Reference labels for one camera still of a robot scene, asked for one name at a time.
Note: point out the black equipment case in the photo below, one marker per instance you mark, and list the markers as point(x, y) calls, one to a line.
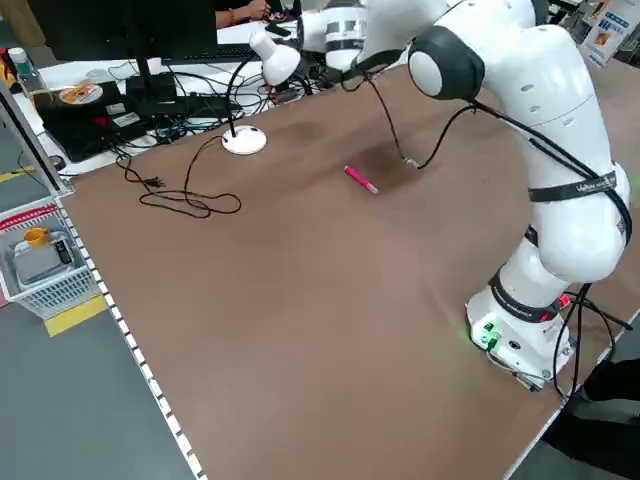
point(85, 130)

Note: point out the black keyboard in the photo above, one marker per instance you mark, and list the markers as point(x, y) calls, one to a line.
point(215, 52)

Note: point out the black computer monitor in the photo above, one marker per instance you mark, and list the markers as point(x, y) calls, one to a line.
point(125, 25)

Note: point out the blue white booklet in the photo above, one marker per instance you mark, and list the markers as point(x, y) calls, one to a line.
point(602, 35)

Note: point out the pink marker pen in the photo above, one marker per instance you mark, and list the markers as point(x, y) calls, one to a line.
point(360, 179)

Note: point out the grey digital scale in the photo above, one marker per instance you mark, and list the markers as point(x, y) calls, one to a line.
point(35, 265)

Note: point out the clear plastic bottle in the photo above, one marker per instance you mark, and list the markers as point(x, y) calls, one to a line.
point(22, 75)

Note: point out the aluminium frame post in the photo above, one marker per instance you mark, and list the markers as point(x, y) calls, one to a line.
point(30, 135)

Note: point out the white desk lamp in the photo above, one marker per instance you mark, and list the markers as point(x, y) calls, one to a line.
point(277, 57)

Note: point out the small orange cup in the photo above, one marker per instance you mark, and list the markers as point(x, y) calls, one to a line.
point(35, 237)

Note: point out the person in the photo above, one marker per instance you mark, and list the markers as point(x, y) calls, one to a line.
point(235, 12)
point(600, 425)

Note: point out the orange printed disc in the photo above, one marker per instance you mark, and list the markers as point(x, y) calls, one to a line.
point(75, 94)

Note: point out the white plastic basket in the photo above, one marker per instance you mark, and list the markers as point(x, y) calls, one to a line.
point(55, 295)

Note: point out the white segmented edge strip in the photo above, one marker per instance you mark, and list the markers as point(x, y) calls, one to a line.
point(131, 345)

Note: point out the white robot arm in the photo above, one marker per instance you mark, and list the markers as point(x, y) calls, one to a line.
point(550, 100)

